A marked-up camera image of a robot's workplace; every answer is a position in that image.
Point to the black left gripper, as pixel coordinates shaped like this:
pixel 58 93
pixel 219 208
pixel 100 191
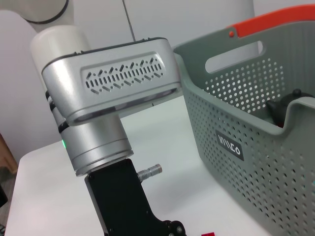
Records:
pixel 118 196

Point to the grey perforated plastic storage bin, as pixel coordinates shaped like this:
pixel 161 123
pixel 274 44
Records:
pixel 258 172

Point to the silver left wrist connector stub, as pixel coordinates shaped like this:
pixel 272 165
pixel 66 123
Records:
pixel 150 170

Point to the dark red toy brick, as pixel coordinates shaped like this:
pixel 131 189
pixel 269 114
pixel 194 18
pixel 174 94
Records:
pixel 208 234

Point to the brown cardboard box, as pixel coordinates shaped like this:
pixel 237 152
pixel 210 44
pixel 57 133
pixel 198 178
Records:
pixel 5 152

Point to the black clay teapot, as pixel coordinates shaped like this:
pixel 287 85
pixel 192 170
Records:
pixel 283 108

